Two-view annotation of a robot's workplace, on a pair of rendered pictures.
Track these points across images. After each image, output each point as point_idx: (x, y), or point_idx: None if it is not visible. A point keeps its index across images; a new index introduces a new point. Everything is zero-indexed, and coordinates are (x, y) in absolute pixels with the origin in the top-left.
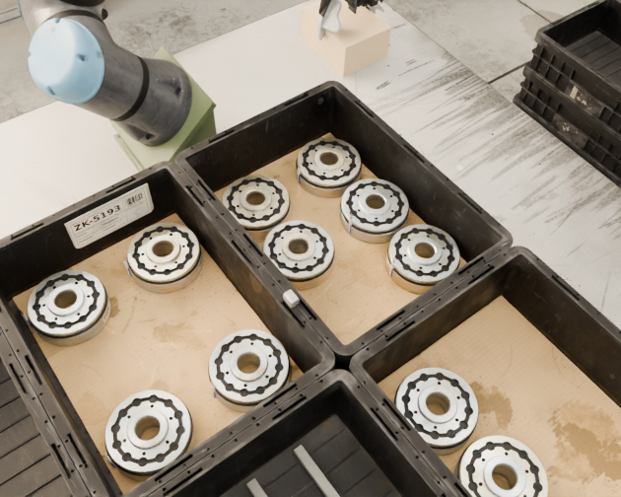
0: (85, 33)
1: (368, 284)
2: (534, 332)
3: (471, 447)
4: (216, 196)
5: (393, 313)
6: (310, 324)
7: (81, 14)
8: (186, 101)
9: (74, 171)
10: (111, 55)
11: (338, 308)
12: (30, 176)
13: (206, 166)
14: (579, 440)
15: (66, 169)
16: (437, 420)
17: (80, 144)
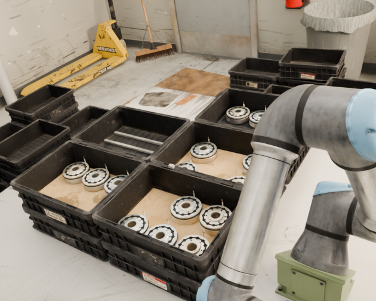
0: (329, 187)
1: (154, 216)
2: None
3: (105, 178)
4: (221, 184)
5: (135, 177)
6: (162, 164)
7: (352, 202)
8: (293, 253)
9: (350, 254)
10: (318, 202)
11: (163, 204)
12: (368, 242)
13: None
14: (70, 201)
15: (356, 253)
16: (117, 178)
17: (367, 269)
